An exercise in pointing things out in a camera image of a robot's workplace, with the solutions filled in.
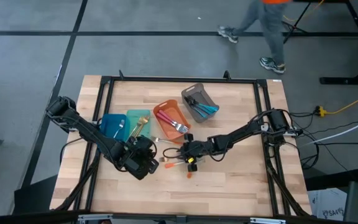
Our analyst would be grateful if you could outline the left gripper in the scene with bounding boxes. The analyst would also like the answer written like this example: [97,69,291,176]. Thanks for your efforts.
[116,135,160,182]

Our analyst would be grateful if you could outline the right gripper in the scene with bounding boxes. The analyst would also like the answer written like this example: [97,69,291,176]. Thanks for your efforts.
[178,133,214,173]

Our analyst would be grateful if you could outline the pink-handled silver fork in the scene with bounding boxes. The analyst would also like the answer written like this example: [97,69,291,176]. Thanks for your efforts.
[158,110,188,131]
[156,112,190,134]
[159,109,186,130]
[157,110,188,133]

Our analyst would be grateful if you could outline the orange plastic bin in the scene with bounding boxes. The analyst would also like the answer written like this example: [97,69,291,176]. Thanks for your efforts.
[152,99,192,141]

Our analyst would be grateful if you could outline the teal plastic bin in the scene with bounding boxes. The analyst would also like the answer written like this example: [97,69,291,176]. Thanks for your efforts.
[126,109,152,139]

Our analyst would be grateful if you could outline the dark blue plastic bin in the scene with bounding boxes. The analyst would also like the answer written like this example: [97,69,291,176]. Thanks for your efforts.
[99,113,130,142]

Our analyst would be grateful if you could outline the grey plastic bin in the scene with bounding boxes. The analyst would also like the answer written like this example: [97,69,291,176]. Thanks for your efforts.
[181,82,220,124]

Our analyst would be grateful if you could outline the person's shoe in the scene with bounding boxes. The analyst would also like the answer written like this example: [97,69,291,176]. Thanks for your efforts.
[217,26,239,44]
[259,56,287,75]

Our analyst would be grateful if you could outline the black floor base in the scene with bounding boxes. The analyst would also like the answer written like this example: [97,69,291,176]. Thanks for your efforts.
[12,174,58,216]

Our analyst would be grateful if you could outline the person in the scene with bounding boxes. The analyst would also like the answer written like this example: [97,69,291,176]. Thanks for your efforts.
[217,0,293,75]

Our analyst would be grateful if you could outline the white printed cardboard box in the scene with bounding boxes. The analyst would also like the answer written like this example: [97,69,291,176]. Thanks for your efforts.
[308,187,349,222]

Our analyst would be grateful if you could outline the black tripod stand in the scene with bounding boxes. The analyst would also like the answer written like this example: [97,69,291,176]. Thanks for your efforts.
[283,0,313,45]

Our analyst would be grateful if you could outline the black desk base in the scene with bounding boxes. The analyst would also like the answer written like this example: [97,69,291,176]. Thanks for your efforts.
[318,0,358,86]

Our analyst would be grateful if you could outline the black looped wrist cable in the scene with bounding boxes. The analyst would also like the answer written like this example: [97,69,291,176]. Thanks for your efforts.
[162,147,186,159]

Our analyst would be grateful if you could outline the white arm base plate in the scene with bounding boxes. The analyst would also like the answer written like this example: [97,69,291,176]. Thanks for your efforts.
[260,124,296,136]

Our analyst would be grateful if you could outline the black aluminium table frame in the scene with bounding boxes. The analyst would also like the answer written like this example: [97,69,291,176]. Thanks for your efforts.
[50,70,312,218]

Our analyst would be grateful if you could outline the silver aluminium bracket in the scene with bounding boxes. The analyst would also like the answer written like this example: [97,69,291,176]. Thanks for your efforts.
[249,217,287,224]
[77,213,114,224]

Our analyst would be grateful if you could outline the yellow cable with plug block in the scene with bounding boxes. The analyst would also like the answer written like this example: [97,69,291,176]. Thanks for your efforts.
[314,89,358,118]

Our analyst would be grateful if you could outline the black floor cables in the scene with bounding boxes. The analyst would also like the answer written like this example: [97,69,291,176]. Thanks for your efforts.
[289,110,358,171]

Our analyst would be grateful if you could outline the yellow extension cable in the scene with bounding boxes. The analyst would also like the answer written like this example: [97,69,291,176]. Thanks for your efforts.
[283,0,326,22]

